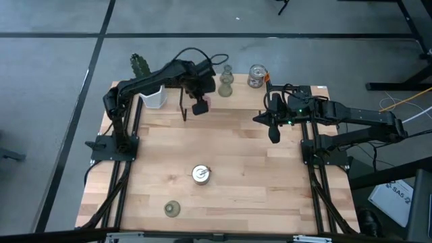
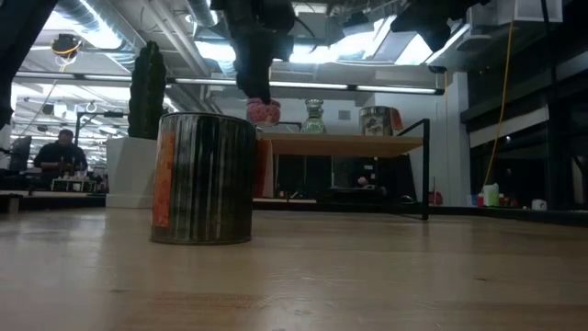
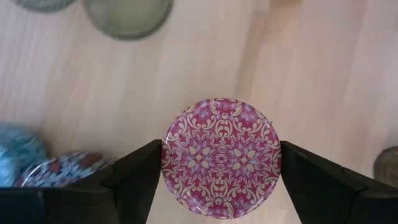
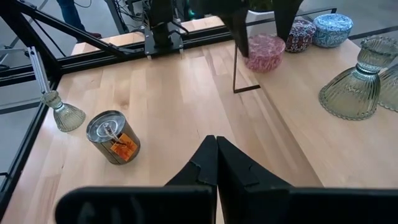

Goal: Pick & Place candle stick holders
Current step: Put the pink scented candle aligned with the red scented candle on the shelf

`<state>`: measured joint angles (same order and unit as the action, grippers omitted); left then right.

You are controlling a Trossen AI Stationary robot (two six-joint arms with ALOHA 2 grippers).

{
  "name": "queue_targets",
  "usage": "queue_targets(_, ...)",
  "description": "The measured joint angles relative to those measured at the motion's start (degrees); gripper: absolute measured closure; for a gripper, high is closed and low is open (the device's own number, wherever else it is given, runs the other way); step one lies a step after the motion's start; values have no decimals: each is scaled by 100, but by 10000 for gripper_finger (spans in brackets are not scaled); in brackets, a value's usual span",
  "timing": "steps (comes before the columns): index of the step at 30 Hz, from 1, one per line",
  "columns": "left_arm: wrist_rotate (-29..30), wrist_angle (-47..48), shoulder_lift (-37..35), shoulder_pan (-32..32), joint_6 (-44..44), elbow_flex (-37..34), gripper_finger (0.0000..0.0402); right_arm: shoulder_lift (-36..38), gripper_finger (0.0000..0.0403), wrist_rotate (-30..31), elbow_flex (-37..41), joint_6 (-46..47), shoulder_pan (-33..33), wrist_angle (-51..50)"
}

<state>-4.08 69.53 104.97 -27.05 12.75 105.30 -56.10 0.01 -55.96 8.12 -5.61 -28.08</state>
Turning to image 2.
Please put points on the black metal stand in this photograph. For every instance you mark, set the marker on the black metal stand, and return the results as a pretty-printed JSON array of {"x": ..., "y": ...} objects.
[{"x": 92, "y": 115}]

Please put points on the pink patterned round tin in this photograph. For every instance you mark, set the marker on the pink patterned round tin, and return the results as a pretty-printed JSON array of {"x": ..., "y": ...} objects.
[{"x": 265, "y": 115}]

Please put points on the person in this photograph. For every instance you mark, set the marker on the person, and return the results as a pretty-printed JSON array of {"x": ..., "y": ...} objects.
[{"x": 59, "y": 156}]

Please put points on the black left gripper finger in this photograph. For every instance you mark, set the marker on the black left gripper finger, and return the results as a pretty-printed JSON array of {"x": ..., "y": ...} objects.
[{"x": 252, "y": 73}]

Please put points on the white cup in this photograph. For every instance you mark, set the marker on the white cup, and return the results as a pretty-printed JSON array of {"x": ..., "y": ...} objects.
[{"x": 539, "y": 204}]

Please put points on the dark computer monitor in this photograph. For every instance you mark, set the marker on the dark computer monitor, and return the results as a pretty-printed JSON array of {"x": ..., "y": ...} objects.
[{"x": 20, "y": 154}]

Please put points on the green cactus plant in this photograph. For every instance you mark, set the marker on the green cactus plant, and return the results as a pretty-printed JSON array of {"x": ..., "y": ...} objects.
[{"x": 147, "y": 92}]

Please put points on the metal can orange label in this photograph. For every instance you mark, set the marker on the metal can orange label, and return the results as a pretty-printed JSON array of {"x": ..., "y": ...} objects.
[{"x": 206, "y": 184}]

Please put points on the wooden shelf riser black legs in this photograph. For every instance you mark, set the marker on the wooden shelf riser black legs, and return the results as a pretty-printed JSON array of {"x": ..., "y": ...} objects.
[{"x": 340, "y": 146}]

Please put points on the green white bottle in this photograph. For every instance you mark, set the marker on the green white bottle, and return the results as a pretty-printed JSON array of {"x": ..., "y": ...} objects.
[{"x": 490, "y": 195}]

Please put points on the metal can picture label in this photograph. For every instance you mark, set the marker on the metal can picture label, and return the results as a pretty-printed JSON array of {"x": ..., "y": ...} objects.
[{"x": 379, "y": 122}]

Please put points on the red container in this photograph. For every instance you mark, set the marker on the red container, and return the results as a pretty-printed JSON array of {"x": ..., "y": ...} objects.
[{"x": 479, "y": 201}]

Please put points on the orange panel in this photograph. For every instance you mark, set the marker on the orange panel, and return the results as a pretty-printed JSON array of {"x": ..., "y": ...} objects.
[{"x": 264, "y": 170}]

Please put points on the long ceiling light bar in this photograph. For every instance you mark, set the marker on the long ceiling light bar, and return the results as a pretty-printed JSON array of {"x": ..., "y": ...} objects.
[{"x": 395, "y": 88}]

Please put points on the small red object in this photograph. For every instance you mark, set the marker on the small red object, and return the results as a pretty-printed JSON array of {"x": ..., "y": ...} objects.
[{"x": 435, "y": 198}]

